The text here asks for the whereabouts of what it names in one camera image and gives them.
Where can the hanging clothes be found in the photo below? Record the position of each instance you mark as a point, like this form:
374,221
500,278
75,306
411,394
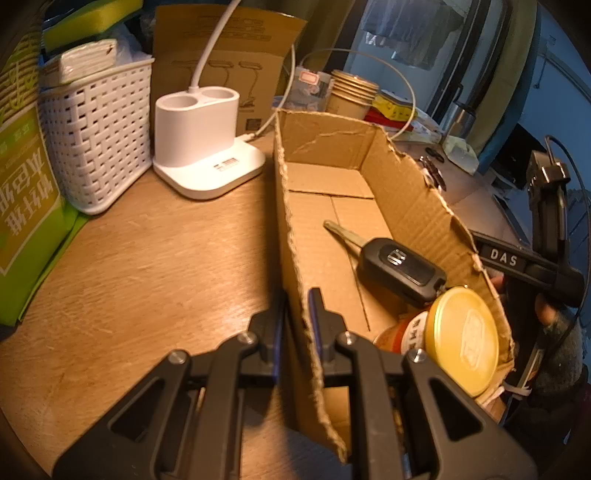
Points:
406,27

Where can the brown lamp carton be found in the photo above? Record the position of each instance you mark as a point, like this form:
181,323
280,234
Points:
258,69

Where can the pale yellow tissue pack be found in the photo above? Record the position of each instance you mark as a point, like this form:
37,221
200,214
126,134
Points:
459,152

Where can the black car key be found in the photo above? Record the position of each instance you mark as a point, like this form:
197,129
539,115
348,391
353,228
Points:
397,267

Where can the wrapped tissue pack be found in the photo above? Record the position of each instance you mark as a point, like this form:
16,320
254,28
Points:
87,60

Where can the yellow round container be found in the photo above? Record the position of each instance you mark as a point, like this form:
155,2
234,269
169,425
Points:
392,108

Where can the olive curtain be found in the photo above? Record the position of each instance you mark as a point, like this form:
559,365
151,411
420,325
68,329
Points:
508,69

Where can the white desk lamp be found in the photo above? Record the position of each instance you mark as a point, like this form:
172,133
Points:
198,138

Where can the person's right hand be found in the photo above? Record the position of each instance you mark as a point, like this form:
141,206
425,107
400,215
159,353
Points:
547,316

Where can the white plastic bag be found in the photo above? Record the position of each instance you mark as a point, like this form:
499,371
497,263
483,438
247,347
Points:
134,44

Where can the clear jar with red labels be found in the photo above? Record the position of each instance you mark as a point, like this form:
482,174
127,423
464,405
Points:
308,81

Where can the yellow lid jar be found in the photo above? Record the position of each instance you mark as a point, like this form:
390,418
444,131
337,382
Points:
461,337

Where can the white woven basket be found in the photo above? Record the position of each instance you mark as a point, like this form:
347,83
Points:
97,138

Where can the green yellow sponge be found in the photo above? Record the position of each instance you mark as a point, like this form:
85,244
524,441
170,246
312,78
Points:
87,21

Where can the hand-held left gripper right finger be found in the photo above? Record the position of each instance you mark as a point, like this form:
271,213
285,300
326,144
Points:
316,314

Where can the cardboard box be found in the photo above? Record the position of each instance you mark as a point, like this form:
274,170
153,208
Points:
314,221

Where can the stack of paper cups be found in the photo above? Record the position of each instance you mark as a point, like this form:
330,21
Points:
351,92

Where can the green paper package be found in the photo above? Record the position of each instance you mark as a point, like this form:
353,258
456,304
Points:
27,194

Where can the steel thermos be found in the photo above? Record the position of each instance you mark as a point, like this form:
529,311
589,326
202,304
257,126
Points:
461,117

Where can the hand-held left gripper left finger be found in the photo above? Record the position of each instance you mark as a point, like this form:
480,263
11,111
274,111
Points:
278,337

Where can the black folding tool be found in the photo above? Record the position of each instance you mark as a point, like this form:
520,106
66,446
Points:
434,174

